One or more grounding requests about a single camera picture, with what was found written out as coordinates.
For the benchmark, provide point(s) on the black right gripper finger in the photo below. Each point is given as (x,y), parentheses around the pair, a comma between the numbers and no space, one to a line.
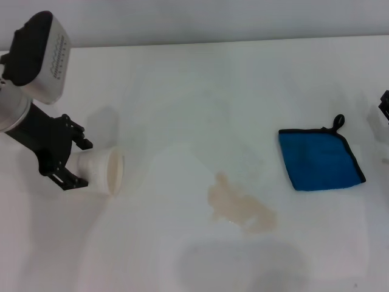
(386,97)
(384,111)

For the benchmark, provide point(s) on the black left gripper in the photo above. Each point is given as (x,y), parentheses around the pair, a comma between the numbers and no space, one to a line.
(45,134)

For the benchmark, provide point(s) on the white paper cup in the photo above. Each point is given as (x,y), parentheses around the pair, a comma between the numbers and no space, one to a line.
(97,168)

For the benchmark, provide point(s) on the blue rag with black trim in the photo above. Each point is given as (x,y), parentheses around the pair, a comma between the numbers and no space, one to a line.
(319,158)

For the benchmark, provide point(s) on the brown water stain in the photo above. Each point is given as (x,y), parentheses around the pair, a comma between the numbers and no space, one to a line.
(240,207)

